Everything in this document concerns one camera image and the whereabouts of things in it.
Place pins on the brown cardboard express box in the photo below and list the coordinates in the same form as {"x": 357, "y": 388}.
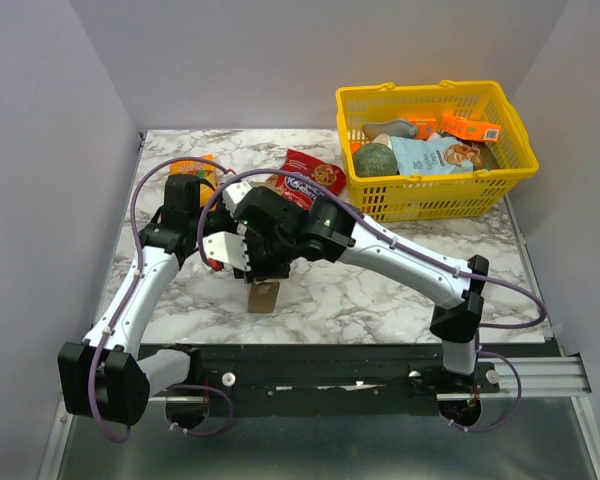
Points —
{"x": 262, "y": 296}

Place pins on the aluminium frame profile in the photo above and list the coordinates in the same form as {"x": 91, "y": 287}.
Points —
{"x": 536, "y": 423}

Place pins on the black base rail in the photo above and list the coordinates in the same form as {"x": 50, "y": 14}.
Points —
{"x": 351, "y": 380}

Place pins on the orange snack packet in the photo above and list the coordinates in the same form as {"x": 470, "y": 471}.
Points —
{"x": 199, "y": 169}

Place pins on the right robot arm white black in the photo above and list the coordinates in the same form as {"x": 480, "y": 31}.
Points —
{"x": 337, "y": 232}

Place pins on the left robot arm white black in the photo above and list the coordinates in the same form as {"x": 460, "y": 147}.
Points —
{"x": 103, "y": 375}

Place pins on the green round melon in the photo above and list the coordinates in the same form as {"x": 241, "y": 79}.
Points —
{"x": 374, "y": 160}

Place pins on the grey pouch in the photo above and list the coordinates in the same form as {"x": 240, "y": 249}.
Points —
{"x": 397, "y": 128}

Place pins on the red candy bag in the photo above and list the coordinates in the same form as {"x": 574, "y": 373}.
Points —
{"x": 327, "y": 175}

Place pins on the small orange box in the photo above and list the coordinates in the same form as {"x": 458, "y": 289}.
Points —
{"x": 421, "y": 128}

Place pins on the orange carton box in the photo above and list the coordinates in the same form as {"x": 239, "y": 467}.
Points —
{"x": 469, "y": 129}

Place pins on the yellow plastic basket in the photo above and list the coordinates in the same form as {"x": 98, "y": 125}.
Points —
{"x": 400, "y": 198}

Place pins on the light blue chips bag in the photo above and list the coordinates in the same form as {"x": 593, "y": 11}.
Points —
{"x": 441, "y": 156}

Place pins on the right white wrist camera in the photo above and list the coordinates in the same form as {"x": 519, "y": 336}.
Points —
{"x": 227, "y": 248}

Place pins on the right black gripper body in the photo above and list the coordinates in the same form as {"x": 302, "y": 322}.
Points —
{"x": 268, "y": 270}

